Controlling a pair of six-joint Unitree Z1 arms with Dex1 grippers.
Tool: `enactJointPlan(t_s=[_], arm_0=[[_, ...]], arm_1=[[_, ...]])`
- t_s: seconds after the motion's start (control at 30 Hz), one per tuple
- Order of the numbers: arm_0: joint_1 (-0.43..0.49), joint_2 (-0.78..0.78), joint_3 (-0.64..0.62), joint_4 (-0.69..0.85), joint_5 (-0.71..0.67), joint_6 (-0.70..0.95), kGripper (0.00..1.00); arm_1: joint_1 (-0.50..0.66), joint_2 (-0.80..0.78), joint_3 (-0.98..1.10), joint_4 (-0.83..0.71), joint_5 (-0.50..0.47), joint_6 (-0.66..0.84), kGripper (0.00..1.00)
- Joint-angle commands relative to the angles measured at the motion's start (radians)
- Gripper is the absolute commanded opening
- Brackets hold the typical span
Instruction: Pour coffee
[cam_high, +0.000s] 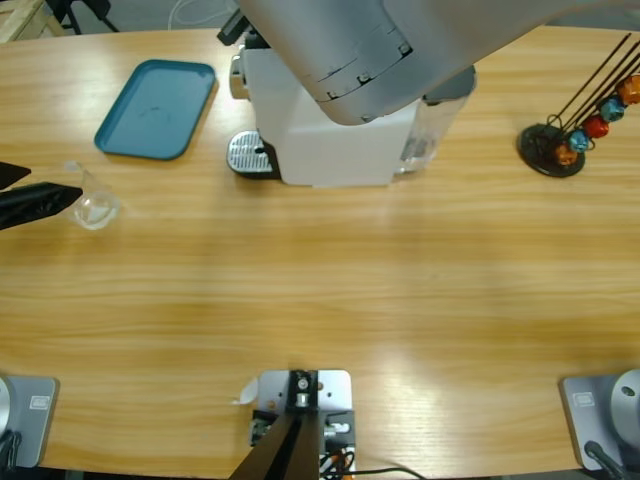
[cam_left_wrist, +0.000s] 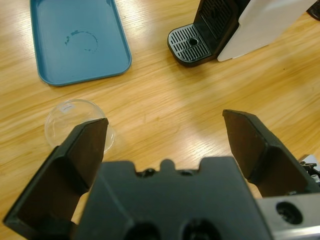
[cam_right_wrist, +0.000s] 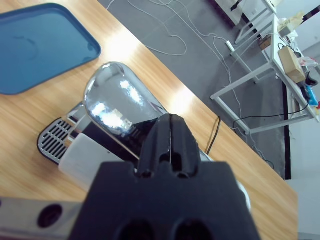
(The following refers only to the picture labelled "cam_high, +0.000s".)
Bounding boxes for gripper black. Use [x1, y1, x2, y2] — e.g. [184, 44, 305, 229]
[217, 12, 251, 46]

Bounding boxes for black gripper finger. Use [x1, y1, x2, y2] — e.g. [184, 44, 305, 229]
[0, 182, 84, 231]
[0, 162, 32, 190]

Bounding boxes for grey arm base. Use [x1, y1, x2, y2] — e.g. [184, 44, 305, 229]
[558, 368, 640, 471]
[0, 374, 61, 469]

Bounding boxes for white capsule coffee machine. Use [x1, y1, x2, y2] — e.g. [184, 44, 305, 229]
[229, 29, 424, 190]

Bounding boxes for red coffee capsule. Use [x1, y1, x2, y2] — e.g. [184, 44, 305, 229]
[583, 114, 610, 140]

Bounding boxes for teal coffee capsule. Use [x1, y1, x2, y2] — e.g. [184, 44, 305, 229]
[601, 97, 627, 122]

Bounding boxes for clear glass cup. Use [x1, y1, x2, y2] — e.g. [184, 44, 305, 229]
[62, 159, 122, 232]

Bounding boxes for teal plastic tray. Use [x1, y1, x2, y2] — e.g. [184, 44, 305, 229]
[93, 58, 220, 162]

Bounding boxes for black stand legs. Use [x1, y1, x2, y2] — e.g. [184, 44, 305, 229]
[47, 0, 121, 35]

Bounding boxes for wooden crate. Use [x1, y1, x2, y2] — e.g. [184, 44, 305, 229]
[0, 0, 57, 45]

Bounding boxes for clear water tank dark lid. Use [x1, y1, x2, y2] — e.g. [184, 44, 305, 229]
[397, 64, 479, 176]

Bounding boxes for white tape tab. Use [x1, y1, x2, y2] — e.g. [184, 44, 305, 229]
[229, 377, 260, 406]

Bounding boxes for white floor cable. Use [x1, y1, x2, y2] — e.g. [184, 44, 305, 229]
[167, 0, 241, 29]

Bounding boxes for black base cable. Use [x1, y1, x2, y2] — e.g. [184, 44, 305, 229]
[0, 430, 24, 471]
[583, 439, 629, 480]

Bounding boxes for black wire capsule holder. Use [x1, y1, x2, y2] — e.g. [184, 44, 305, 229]
[517, 32, 640, 179]

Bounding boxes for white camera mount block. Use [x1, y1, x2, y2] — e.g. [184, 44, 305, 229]
[249, 368, 357, 480]

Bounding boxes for orange cable connector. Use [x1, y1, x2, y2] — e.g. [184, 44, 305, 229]
[319, 447, 357, 474]

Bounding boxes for black cable at mount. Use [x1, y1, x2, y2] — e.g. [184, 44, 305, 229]
[349, 465, 426, 480]

